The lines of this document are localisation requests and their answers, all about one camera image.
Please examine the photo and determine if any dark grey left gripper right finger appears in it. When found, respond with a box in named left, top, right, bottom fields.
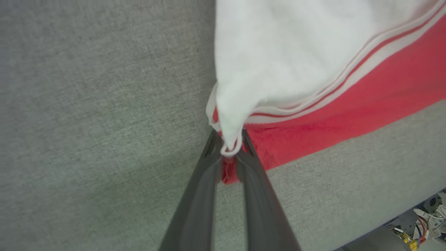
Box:
left=236, top=128, right=302, bottom=251

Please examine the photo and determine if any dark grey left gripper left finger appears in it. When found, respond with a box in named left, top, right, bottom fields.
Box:
left=159, top=129, right=224, bottom=251

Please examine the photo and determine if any red and white basketball jersey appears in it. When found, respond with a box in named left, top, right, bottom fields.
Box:
left=206, top=0, right=446, bottom=185

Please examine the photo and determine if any grey fabric sofa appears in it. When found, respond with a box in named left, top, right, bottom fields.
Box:
left=0, top=0, right=446, bottom=251

